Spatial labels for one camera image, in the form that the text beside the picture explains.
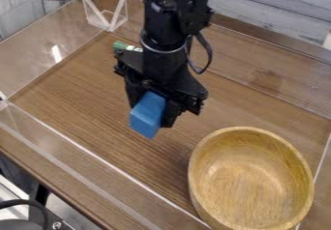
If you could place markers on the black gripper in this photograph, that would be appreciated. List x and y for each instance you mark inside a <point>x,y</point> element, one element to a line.
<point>182,90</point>

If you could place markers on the blue rectangular block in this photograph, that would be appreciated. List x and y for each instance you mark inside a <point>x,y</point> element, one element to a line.
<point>145,117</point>

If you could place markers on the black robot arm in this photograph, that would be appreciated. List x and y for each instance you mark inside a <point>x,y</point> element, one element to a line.
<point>161,69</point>

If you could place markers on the brown wooden bowl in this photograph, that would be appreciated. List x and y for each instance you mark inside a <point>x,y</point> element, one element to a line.
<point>249,181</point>

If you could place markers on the green white marker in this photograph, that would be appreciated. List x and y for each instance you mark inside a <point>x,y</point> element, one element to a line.
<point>124,46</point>

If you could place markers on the black table leg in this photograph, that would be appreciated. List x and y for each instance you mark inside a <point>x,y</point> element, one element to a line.
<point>42,194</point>

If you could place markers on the clear acrylic tray wall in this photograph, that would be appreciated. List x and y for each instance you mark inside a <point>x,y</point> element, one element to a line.
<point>65,125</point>

